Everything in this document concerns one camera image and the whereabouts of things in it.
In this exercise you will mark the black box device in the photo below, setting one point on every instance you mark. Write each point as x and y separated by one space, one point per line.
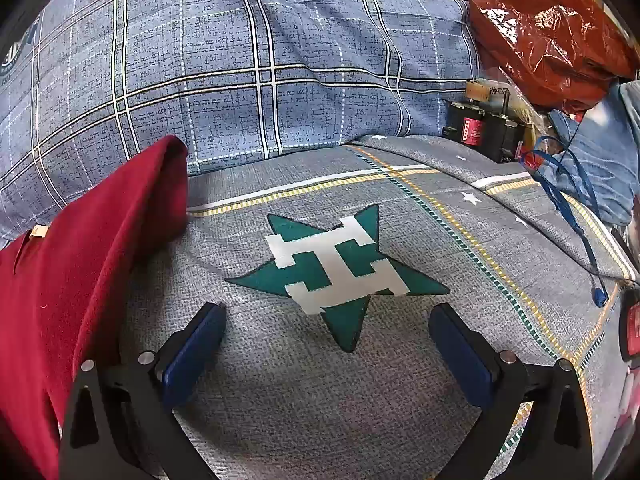
480 130

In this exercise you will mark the light blue cloth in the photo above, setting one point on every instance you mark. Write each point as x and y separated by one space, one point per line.
607 160

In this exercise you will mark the red plastic bag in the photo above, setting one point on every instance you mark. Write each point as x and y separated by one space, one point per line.
545 25

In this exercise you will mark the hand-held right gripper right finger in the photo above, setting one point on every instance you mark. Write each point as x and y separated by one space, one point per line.
459 357

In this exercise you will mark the red and black object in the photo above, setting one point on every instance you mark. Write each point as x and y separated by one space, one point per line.
631 327

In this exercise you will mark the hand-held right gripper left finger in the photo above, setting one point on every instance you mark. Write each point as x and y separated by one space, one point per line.
196 355

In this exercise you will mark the pink and white cloth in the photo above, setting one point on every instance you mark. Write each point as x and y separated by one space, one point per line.
629 410

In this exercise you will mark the dark red garment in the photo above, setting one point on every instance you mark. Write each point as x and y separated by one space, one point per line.
75 285

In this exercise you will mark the grey star-print bed sheet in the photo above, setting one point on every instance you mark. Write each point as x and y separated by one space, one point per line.
300 400

